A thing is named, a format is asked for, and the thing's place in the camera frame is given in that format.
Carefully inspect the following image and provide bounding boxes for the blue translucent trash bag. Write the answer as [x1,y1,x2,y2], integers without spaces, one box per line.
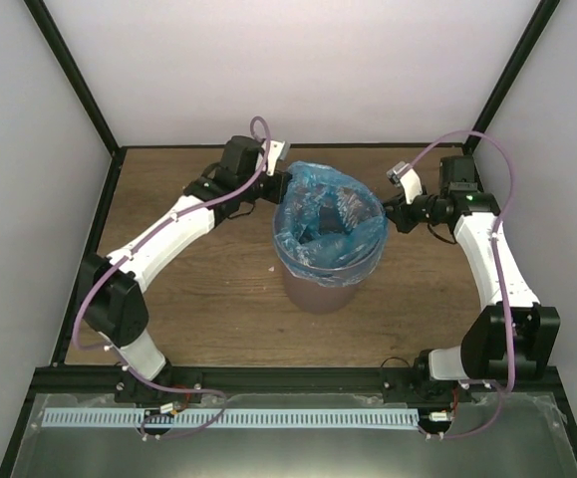
[273,161,389,287]

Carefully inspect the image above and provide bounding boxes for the mauve plastic trash bin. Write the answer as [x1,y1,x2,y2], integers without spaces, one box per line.
[280,263,367,315]

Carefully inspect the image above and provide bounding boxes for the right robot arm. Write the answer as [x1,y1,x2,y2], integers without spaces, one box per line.
[383,156,560,401]

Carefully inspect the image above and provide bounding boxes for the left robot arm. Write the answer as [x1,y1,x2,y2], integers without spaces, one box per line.
[72,135,291,402]

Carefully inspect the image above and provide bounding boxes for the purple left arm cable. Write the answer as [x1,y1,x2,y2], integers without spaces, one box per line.
[72,116,274,442]

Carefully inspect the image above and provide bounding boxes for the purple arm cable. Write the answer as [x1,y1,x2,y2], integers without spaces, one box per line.
[407,129,518,442]
[72,116,274,442]

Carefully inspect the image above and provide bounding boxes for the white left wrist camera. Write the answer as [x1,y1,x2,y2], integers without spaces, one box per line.
[265,140,290,176]

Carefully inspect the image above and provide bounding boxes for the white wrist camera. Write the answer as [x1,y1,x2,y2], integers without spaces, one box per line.
[387,161,424,205]
[265,140,290,176]

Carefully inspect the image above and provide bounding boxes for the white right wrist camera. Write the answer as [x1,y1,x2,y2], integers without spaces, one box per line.
[387,161,424,205]

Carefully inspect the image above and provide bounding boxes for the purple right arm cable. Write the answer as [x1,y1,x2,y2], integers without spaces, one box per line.
[407,129,518,442]

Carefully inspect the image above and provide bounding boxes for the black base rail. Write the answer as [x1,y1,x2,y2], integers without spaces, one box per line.
[33,365,558,405]

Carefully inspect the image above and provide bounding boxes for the black right corner frame post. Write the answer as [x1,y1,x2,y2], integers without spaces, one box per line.
[473,0,560,133]

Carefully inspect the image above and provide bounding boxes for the black corner frame post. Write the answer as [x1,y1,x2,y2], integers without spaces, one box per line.
[473,0,560,133]
[24,0,121,156]

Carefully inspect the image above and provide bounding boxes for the black left corner frame post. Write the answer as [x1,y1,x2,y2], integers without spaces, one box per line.
[24,0,121,156]

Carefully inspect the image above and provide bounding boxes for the white slotted cable duct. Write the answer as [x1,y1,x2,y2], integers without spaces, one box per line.
[42,407,419,430]

